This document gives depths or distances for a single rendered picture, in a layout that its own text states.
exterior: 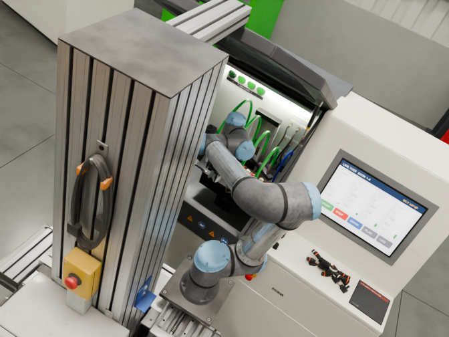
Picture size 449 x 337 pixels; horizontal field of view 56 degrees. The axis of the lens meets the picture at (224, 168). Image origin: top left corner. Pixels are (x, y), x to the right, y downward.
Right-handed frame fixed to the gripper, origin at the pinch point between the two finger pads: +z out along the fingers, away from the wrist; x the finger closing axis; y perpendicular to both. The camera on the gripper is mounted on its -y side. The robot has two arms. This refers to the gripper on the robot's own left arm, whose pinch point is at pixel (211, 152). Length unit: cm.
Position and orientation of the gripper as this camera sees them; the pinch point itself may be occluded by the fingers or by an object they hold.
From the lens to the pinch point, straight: 197.8
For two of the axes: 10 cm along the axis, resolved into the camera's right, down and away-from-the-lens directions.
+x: 7.3, 4.4, -5.2
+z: 3.8, 3.7, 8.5
